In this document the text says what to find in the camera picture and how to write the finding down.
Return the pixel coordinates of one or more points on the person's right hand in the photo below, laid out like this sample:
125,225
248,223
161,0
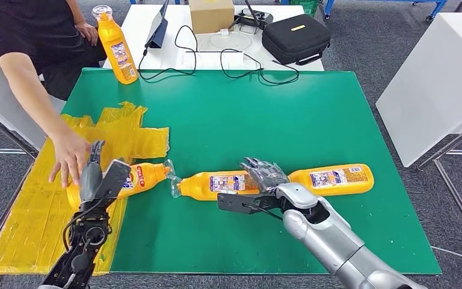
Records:
71,153

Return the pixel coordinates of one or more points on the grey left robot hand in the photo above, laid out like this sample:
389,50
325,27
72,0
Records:
90,181

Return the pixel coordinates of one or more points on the person's left hand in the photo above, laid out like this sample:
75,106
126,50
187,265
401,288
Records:
87,32

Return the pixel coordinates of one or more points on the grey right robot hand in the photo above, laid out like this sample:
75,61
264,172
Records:
269,177

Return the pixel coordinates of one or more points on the orange bottle with clear cap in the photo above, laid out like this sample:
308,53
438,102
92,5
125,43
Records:
334,179
199,185
147,177
117,48

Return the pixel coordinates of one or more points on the person's right forearm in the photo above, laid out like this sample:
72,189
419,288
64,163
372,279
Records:
31,95

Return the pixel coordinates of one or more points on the person's left forearm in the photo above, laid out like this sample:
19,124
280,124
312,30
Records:
74,12

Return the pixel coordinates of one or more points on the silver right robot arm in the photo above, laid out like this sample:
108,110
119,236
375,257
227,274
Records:
326,235

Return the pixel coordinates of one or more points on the white desk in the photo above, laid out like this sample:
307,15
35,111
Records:
143,16

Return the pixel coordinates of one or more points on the green table mat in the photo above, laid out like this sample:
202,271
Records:
235,127

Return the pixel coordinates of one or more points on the dark tablet with cover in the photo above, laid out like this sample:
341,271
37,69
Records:
158,28

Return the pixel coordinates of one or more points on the person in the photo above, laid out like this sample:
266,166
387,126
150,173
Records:
16,24

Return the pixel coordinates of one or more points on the white power adapter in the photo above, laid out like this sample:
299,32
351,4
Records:
235,59

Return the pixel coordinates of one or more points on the brown cardboard box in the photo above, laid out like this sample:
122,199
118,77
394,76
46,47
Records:
211,16

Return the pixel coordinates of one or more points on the small white charger plug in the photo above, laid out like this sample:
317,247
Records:
225,33

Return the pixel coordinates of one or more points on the black zip carry case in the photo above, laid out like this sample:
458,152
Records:
294,40

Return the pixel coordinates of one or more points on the clear round plate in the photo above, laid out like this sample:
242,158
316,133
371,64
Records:
231,42

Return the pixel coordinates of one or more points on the black remote controller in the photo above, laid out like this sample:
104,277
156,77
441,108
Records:
255,18

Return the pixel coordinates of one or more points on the green plastic crate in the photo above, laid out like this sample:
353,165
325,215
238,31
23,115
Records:
304,7

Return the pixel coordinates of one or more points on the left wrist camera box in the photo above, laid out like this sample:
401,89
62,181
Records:
113,179

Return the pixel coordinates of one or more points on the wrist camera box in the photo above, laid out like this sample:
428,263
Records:
235,201
113,179

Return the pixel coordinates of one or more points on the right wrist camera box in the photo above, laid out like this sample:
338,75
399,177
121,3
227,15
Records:
235,201

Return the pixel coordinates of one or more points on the blue metal rack frame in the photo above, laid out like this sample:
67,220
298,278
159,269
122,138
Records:
382,1

